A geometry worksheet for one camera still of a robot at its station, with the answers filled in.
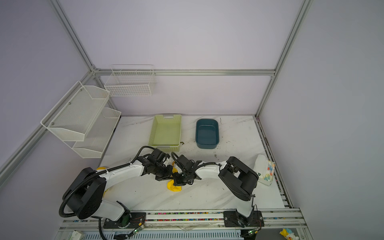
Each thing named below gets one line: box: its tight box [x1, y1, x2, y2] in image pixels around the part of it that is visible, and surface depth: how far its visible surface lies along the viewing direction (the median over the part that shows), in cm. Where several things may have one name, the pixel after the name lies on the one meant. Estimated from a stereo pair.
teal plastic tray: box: [195, 118, 220, 150], surface depth 106 cm
